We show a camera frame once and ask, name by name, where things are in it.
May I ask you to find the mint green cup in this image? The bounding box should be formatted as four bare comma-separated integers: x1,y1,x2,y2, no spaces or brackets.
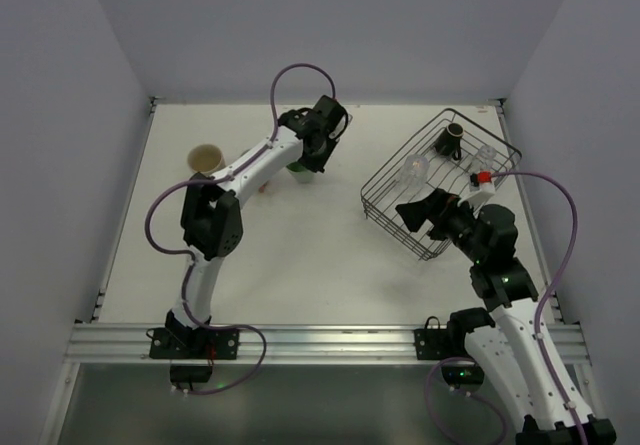
286,162,315,184

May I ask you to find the large clear plastic cup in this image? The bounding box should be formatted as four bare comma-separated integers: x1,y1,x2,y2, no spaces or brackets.
397,154,430,194

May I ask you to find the black mug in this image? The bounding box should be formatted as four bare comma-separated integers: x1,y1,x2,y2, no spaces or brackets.
433,122,464,161

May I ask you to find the beige floral mug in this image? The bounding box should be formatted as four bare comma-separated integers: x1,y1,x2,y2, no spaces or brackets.
187,144,226,175

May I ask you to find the small clear glass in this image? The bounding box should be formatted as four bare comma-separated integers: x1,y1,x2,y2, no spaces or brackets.
469,145,497,174

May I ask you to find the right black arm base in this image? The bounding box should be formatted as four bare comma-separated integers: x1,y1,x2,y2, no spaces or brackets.
413,308,495,391

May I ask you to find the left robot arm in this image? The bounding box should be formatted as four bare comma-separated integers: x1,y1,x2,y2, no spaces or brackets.
165,95,348,340

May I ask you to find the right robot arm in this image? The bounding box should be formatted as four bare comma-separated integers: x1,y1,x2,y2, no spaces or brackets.
396,189,617,444

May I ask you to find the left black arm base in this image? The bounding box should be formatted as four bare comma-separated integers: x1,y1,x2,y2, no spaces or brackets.
145,312,240,392

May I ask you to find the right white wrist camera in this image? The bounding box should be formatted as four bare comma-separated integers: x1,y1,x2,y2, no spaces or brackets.
458,170,496,209

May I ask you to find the black wire dish rack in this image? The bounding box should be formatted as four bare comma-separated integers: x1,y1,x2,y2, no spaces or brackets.
360,108,522,260

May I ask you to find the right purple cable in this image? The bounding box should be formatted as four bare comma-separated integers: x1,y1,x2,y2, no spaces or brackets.
474,170,586,441

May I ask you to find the aluminium front rail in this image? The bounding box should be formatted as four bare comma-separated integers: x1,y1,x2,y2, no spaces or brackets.
63,323,590,365

